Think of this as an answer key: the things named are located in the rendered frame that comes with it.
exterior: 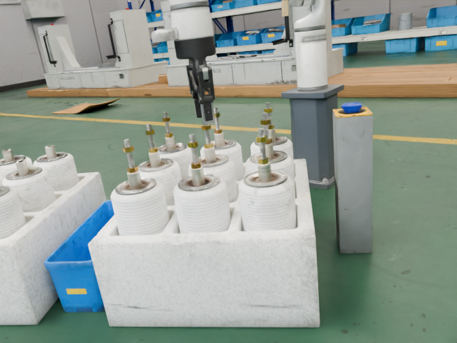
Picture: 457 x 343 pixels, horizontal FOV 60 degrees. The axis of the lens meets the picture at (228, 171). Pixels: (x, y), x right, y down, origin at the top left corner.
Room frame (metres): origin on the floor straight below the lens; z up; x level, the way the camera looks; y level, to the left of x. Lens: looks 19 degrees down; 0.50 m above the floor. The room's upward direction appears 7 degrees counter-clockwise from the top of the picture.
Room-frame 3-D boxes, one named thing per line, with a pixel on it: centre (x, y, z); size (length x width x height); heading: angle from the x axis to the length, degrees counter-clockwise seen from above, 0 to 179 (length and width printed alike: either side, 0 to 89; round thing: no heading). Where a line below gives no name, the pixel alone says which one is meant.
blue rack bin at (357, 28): (5.39, -2.05, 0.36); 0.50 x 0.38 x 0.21; 142
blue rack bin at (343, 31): (5.69, -1.73, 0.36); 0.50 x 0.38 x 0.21; 140
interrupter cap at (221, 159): (0.78, 0.03, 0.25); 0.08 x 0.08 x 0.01
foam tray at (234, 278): (0.78, 0.03, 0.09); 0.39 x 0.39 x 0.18; 80
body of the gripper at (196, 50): (0.78, 0.03, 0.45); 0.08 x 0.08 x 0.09
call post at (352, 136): (0.80, -0.27, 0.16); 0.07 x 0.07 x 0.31; 80
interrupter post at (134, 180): (0.69, 0.17, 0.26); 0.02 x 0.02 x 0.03
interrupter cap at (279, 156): (0.76, -0.08, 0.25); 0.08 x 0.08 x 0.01
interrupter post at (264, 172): (0.64, -0.06, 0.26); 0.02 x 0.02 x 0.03
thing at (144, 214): (0.69, 0.17, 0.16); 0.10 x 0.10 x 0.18
